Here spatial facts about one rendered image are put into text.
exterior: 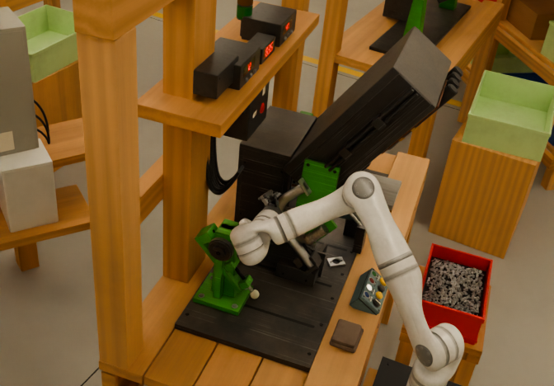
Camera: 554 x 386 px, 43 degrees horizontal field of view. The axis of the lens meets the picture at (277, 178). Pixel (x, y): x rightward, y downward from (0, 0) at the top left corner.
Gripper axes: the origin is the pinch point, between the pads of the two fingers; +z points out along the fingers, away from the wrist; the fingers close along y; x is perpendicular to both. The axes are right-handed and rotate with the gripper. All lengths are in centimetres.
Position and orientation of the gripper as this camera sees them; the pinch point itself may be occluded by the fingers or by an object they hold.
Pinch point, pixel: (284, 206)
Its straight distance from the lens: 206.1
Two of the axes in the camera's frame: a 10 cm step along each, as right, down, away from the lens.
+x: -7.9, 4.7, 3.9
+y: -5.4, -8.4, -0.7
